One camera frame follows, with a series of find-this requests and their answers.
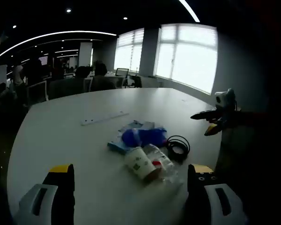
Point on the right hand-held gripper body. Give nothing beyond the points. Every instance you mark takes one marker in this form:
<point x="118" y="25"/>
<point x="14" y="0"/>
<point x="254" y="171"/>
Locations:
<point x="224" y="99"/>

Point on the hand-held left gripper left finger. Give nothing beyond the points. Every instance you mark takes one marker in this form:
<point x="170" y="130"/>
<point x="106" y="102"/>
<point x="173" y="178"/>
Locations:
<point x="61" y="194"/>

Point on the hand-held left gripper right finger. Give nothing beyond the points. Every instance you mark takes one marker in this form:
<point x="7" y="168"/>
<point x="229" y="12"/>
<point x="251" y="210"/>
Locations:
<point x="196" y="199"/>

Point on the clear plastic water bottle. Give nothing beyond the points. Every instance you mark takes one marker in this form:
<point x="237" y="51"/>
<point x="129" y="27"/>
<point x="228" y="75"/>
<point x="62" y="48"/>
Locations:
<point x="158" y="155"/>

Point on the white paper cup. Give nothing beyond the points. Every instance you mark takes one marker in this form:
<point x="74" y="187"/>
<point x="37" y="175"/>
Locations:
<point x="138" y="164"/>

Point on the clear package with blue pad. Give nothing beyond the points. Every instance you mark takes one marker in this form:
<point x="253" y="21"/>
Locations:
<point x="128" y="138"/>

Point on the white tabletop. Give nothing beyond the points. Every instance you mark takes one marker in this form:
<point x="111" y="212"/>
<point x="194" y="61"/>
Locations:
<point x="61" y="140"/>

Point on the bright window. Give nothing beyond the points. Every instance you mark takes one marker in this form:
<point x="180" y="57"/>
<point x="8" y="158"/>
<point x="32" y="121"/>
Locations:
<point x="189" y="61"/>
<point x="128" y="54"/>

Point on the curved ceiling light strip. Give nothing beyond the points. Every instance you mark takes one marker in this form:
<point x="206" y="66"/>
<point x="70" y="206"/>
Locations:
<point x="79" y="31"/>
<point x="192" y="13"/>

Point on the grey office chair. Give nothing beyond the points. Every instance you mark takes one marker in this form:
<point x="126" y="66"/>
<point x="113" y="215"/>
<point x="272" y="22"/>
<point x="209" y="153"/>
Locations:
<point x="65" y="87"/>
<point x="88" y="83"/>
<point x="105" y="83"/>
<point x="121" y="72"/>

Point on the white frame chair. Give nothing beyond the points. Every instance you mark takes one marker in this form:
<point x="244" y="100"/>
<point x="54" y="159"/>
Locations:
<point x="37" y="91"/>

